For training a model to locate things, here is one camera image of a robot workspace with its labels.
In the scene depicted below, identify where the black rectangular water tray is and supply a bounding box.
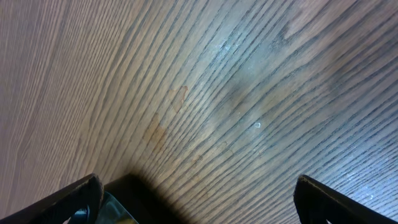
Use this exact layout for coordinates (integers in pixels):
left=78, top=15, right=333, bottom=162
left=96, top=174, right=189, bottom=224

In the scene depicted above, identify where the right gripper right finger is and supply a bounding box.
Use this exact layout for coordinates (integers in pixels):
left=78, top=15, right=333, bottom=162
left=294, top=175, right=397, bottom=224

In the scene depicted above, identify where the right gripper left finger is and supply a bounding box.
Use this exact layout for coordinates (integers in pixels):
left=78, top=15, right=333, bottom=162
left=1, top=174, right=104, bottom=223

